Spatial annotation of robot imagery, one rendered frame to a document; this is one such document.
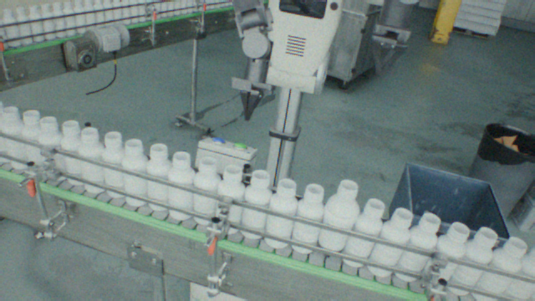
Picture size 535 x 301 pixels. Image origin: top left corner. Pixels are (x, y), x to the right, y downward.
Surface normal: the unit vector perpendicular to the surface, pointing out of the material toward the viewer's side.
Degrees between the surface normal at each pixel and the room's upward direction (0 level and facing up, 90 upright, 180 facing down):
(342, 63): 88
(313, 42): 90
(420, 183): 90
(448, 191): 90
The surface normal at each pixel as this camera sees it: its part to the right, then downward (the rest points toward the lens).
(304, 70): -0.26, 0.50
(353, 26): -0.54, 0.40
